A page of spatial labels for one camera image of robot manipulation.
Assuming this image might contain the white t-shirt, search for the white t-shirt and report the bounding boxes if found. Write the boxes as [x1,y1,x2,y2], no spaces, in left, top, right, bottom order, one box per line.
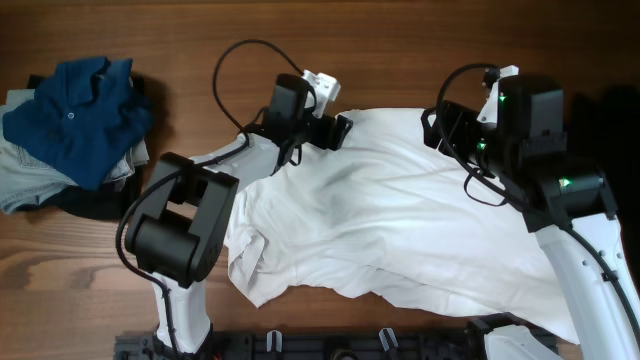
[224,108,578,342]

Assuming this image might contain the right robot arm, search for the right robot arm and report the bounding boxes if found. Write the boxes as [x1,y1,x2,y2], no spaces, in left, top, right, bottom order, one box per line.
[421,69,639,359]

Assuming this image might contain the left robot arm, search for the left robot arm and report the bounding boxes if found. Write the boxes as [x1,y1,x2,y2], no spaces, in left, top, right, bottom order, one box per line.
[114,70,353,359]

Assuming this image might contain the blue polo shirt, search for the blue polo shirt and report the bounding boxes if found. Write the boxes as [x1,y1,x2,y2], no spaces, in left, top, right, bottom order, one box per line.
[2,56,154,190]

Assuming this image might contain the light blue jeans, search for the light blue jeans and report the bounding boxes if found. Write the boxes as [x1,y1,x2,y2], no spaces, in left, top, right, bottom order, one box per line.
[1,89,149,214]

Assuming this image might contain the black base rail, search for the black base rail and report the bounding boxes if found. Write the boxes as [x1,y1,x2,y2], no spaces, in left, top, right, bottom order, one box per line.
[113,312,559,360]

